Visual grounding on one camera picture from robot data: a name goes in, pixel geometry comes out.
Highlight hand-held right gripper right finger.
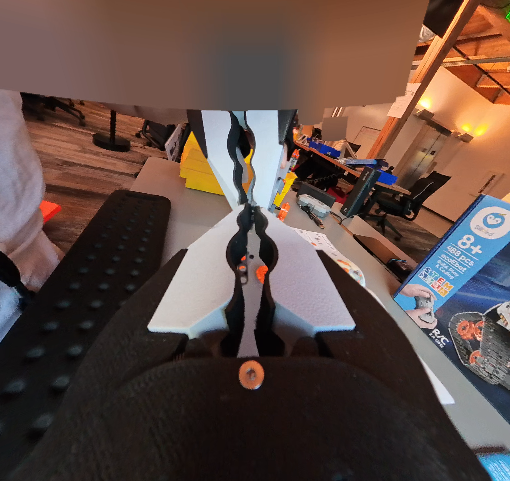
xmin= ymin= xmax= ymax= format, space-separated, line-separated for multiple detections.
xmin=253 ymin=205 xmax=356 ymax=357

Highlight black box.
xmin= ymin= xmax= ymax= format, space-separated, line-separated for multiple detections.
xmin=297 ymin=182 xmax=338 ymax=209

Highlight black cable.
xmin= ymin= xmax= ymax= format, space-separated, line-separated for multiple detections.
xmin=301 ymin=206 xmax=326 ymax=229

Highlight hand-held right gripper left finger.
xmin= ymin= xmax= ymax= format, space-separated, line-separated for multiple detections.
xmin=147 ymin=204 xmax=256 ymax=357

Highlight black upright device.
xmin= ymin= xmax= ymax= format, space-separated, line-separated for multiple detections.
xmin=340 ymin=166 xmax=383 ymax=218

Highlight white papers on column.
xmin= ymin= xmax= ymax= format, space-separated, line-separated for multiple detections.
xmin=386 ymin=83 xmax=422 ymax=119

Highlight wooden column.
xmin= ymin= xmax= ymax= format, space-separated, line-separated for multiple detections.
xmin=366 ymin=0 xmax=484 ymax=161

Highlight blue storage bin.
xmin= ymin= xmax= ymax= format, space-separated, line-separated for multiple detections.
xmin=308 ymin=140 xmax=342 ymax=159

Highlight person's pale sweatshirt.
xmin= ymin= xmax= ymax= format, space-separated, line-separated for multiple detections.
xmin=0 ymin=90 xmax=65 ymax=343

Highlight metal elevator door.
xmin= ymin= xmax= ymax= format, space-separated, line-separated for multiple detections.
xmin=394 ymin=121 xmax=453 ymax=179

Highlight black studded pad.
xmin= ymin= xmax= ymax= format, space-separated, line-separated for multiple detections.
xmin=0 ymin=189 xmax=172 ymax=475

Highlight blue toy kit box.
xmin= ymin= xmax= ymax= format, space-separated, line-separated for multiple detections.
xmin=392 ymin=194 xmax=510 ymax=424

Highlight blue building booklet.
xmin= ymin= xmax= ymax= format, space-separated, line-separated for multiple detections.
xmin=476 ymin=447 xmax=510 ymax=481

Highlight black office chair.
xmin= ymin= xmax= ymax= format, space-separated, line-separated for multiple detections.
xmin=372 ymin=170 xmax=452 ymax=243
xmin=135 ymin=120 xmax=178 ymax=152
xmin=22 ymin=92 xmax=87 ymax=127

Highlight grey battery box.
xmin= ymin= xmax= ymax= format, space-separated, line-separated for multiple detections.
xmin=297 ymin=194 xmax=332 ymax=219

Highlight black round stand base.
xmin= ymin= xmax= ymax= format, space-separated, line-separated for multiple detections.
xmin=92 ymin=109 xmax=131 ymax=153

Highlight wooden background desk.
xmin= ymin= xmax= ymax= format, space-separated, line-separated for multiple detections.
xmin=294 ymin=138 xmax=411 ymax=197

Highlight yellow storage bin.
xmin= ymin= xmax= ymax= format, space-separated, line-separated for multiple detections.
xmin=179 ymin=132 xmax=256 ymax=197

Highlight orange plastic piece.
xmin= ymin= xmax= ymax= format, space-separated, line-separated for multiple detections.
xmin=39 ymin=200 xmax=63 ymax=223

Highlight black harness straps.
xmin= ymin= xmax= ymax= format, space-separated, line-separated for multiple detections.
xmin=0 ymin=250 xmax=35 ymax=311

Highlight grey desk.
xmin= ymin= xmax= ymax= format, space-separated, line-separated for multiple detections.
xmin=129 ymin=156 xmax=510 ymax=450

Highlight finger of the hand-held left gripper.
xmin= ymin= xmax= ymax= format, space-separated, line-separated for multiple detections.
xmin=243 ymin=109 xmax=287 ymax=211
xmin=201 ymin=109 xmax=251 ymax=210

